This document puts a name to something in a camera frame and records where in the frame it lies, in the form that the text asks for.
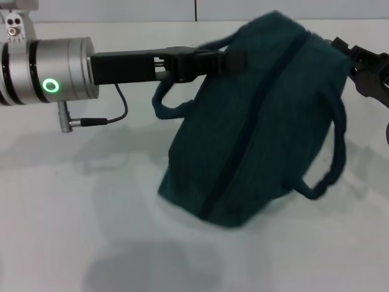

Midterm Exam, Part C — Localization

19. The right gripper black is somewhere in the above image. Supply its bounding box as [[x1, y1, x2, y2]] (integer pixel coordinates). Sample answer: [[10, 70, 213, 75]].
[[331, 36, 389, 108]]

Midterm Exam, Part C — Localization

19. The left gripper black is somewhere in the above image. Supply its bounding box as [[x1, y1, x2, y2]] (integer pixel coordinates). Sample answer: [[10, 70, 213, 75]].
[[89, 45, 247, 88]]

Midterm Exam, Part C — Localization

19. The dark teal insulated lunch bag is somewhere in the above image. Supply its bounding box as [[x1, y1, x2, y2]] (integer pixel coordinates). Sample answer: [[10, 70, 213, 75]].
[[151, 10, 349, 231]]

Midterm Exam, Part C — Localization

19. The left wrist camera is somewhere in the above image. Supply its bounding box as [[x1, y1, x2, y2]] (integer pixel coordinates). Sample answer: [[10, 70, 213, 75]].
[[0, 0, 39, 46]]

